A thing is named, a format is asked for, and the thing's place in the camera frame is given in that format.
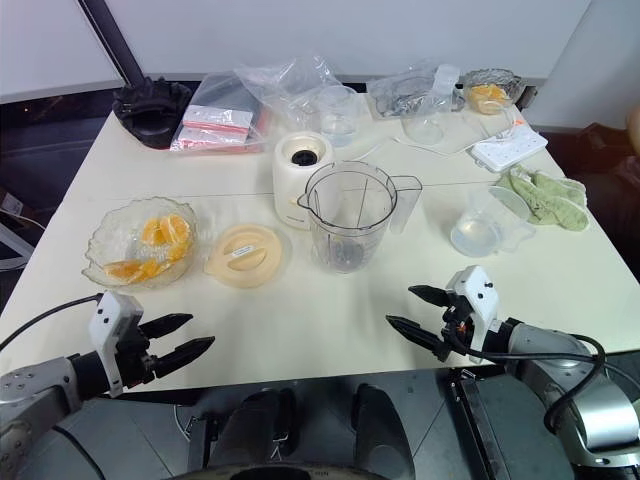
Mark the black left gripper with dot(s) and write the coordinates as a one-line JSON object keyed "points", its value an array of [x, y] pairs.
{"points": [[137, 357]]}

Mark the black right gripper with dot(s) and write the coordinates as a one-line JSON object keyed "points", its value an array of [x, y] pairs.
{"points": [[457, 327]]}

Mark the orange segment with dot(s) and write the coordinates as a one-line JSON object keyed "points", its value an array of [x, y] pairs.
{"points": [[121, 271], [178, 228], [176, 251], [156, 268], [151, 231]]}

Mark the clear plastic blender jug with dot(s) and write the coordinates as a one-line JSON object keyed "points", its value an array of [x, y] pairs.
{"points": [[350, 230]]}

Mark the clear measuring cup with water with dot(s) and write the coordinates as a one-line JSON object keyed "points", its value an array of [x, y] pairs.
{"points": [[477, 232]]}

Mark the cream round blender lid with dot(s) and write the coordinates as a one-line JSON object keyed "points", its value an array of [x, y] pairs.
{"points": [[247, 255]]}

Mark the large wavy glass bowl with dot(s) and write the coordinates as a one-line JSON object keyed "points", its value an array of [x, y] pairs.
{"points": [[112, 235]]}

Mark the green crumpled cloth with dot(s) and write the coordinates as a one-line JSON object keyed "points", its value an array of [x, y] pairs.
{"points": [[550, 200]]}

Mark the cream blender base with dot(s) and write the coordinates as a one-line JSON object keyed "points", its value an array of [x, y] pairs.
{"points": [[290, 190]]}

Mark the white power strip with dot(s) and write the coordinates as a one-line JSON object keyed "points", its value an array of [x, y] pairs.
{"points": [[507, 150]]}

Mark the small clear glass cup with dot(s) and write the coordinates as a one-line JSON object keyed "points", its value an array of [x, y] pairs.
{"points": [[424, 130]]}

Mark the clear glass beaker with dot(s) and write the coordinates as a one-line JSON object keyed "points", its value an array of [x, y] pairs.
{"points": [[340, 117]]}

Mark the stack of red-zip plastic bags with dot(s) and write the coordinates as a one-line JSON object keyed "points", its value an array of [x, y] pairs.
{"points": [[215, 120]]}

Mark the orange pieces in small bowl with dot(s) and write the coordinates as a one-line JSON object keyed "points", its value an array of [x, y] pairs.
{"points": [[486, 96]]}

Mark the small wavy glass bowl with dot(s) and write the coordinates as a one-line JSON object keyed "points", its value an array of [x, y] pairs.
{"points": [[492, 80]]}

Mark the crumpled clear plastic bag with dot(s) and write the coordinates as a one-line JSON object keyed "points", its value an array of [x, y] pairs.
{"points": [[280, 85]]}

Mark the black slanted pole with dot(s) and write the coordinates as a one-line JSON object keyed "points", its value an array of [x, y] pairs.
{"points": [[117, 40]]}

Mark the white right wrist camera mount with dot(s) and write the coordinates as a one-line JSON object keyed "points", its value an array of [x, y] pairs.
{"points": [[479, 305]]}

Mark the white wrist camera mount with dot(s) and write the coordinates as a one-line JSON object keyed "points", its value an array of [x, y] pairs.
{"points": [[479, 305], [112, 320]]}

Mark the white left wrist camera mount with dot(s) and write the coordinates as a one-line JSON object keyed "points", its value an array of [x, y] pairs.
{"points": [[112, 320]]}

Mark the black metal frame bar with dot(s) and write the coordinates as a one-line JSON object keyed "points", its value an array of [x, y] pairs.
{"points": [[475, 425]]}

